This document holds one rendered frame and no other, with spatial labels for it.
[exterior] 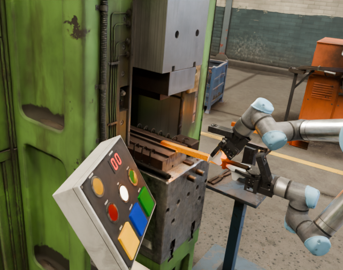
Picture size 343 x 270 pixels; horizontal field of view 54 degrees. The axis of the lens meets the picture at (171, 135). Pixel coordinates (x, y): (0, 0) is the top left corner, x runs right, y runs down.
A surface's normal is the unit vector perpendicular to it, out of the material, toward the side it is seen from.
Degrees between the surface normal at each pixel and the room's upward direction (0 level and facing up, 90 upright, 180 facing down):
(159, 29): 90
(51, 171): 90
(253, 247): 0
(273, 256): 0
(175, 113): 90
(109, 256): 90
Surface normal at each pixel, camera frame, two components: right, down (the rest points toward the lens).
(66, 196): -0.17, 0.37
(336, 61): -0.49, 0.29
